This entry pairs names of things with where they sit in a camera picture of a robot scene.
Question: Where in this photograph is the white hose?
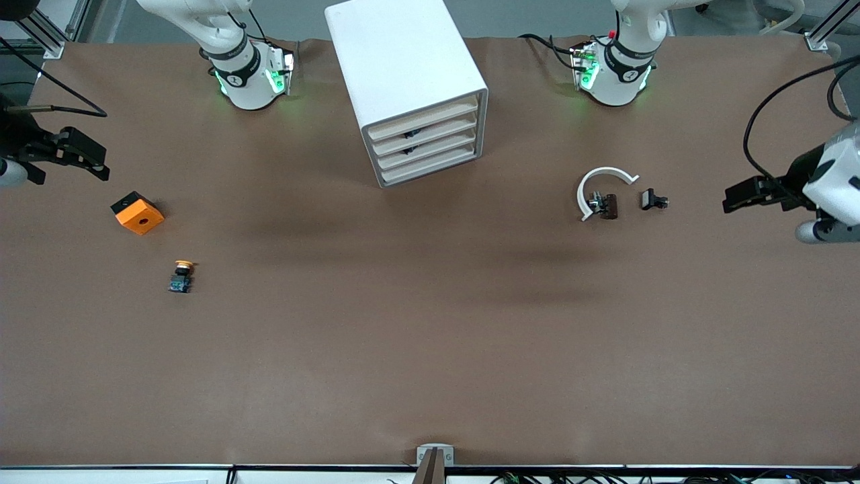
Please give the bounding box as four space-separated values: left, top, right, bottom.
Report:
758 0 807 36

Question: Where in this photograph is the white curved plastic clamp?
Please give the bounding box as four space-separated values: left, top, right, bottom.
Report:
576 167 640 223

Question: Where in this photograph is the tangled cable bundle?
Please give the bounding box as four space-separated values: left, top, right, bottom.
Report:
490 471 860 484

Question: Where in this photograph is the black table edge strip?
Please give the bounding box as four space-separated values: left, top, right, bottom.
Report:
0 462 860 471

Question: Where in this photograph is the black arm base cable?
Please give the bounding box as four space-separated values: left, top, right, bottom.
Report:
519 32 580 71

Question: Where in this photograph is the brown camera post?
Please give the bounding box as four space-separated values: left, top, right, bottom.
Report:
411 449 447 484

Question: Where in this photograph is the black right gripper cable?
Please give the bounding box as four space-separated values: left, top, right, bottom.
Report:
0 37 108 119

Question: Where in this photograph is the orange box with hole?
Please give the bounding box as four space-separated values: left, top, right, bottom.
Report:
110 191 165 236

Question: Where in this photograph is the long black left gripper cable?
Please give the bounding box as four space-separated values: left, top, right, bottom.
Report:
742 55 860 186

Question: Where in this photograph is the grey metal bracket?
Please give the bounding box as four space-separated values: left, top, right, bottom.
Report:
417 444 455 466

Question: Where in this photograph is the yellow mushroom push button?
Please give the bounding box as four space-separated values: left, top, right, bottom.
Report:
168 259 196 294

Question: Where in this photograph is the aluminium frame extrusion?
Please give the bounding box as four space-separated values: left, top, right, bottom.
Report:
804 0 860 53
12 0 95 60

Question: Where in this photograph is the short black cable loop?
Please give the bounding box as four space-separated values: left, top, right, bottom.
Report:
826 64 860 123

